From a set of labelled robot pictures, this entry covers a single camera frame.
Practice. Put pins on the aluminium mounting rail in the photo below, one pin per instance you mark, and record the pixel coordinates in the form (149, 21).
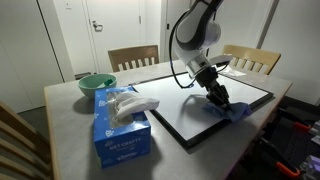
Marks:
(313, 165)

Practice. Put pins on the blue tissue box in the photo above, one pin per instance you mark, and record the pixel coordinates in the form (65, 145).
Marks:
(123, 146)

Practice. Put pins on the green bowl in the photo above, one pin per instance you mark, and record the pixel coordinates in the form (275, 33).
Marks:
(90, 88)

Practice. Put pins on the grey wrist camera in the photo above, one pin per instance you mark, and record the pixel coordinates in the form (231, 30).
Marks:
(221, 59)

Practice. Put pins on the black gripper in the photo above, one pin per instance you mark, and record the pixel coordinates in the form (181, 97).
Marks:
(213, 85)

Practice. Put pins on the blue microfibre cloth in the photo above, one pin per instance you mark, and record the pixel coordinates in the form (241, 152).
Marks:
(240, 111)

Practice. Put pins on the dark brown wooden chair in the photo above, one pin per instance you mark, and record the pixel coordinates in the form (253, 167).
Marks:
(133, 53)

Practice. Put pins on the small black door switch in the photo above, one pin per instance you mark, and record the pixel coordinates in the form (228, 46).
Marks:
(168, 26)

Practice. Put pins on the light wooden chair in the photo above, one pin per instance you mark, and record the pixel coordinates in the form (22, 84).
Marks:
(260, 55)
(20, 140)

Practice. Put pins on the crumpled white paper towel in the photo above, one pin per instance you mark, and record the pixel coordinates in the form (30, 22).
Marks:
(238, 72)

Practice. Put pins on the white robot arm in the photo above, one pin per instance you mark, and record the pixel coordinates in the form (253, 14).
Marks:
(193, 30)

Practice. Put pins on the black framed whiteboard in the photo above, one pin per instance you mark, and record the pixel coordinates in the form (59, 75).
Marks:
(166, 96)

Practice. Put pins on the white tissue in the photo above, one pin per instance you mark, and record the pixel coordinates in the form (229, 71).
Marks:
(133, 103)

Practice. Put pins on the small green block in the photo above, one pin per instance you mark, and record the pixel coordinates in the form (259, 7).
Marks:
(108, 82)

